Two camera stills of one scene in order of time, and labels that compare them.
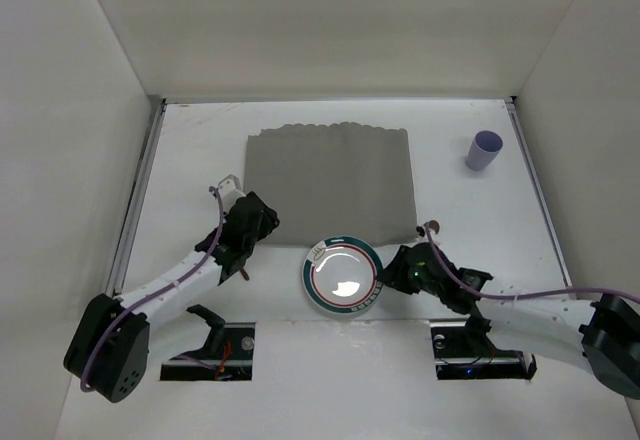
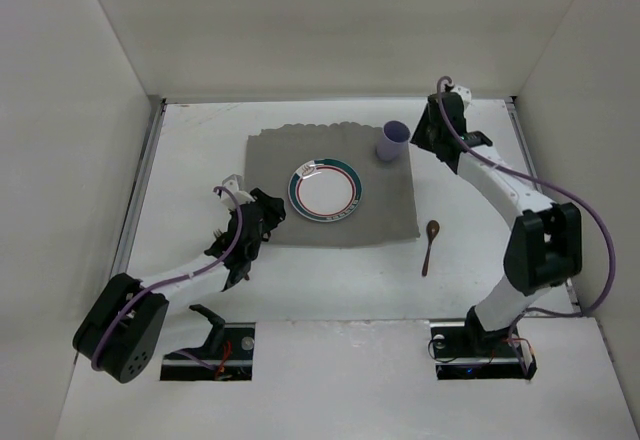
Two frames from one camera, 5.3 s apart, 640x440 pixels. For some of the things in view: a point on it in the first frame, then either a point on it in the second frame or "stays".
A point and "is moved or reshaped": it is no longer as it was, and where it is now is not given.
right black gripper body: x=396 y=270 → x=426 y=127
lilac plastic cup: x=485 y=148 is moved or reshaped
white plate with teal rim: x=342 y=274 → x=326 y=190
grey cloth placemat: x=332 y=180 stays
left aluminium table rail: x=157 y=113 stays
